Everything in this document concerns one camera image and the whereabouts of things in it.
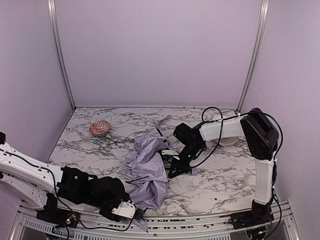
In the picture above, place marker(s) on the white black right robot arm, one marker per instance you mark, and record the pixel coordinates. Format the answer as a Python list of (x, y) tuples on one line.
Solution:
[(264, 138)]

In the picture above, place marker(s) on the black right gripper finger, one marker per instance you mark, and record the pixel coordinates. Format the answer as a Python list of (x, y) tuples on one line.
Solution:
[(171, 160), (175, 171)]

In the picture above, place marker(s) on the white ringed plate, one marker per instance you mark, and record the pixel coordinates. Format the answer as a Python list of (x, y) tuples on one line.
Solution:
[(224, 142)]

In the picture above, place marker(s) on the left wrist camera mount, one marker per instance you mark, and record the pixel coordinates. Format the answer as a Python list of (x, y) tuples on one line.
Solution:
[(127, 209)]

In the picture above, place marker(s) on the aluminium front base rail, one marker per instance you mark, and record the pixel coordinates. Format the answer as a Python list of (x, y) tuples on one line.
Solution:
[(217, 226)]

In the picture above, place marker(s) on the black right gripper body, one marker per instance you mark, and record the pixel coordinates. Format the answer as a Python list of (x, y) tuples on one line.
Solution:
[(184, 160)]

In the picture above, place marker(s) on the lavender folding umbrella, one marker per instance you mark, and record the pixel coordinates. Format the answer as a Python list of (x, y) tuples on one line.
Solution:
[(144, 168)]

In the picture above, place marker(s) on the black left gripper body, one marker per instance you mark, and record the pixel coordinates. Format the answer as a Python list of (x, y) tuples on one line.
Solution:
[(126, 198)]

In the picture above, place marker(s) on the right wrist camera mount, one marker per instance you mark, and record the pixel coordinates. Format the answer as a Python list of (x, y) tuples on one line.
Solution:
[(169, 152)]

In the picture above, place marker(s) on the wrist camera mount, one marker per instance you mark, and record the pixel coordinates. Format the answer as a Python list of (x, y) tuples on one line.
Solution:
[(127, 209), (169, 152)]

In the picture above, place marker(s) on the red patterned small bowl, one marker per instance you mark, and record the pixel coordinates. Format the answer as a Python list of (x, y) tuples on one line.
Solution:
[(99, 129)]

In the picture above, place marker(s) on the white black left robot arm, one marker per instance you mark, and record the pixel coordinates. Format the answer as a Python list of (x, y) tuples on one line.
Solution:
[(43, 186)]

